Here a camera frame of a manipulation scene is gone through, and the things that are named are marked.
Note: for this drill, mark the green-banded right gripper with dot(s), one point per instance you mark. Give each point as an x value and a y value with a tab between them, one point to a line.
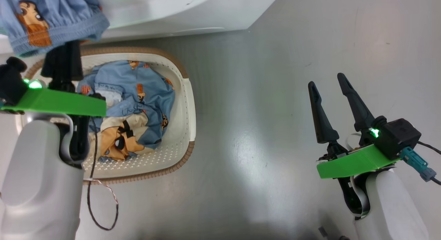
348	164

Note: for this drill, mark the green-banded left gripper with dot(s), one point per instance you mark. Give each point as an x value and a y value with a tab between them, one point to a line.
58	102

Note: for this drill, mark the blue shirt large orange cartoon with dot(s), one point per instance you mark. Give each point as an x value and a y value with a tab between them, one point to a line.
144	105

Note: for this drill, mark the white Hisense washing machine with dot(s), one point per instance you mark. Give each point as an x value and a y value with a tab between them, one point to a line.
206	9

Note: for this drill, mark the cream perforated laundry basket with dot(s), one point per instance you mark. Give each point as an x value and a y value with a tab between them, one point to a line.
179	129

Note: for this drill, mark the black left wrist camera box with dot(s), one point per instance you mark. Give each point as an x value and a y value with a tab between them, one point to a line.
12	81

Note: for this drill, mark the teal right camera connector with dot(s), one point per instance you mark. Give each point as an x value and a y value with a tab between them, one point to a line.
415	160

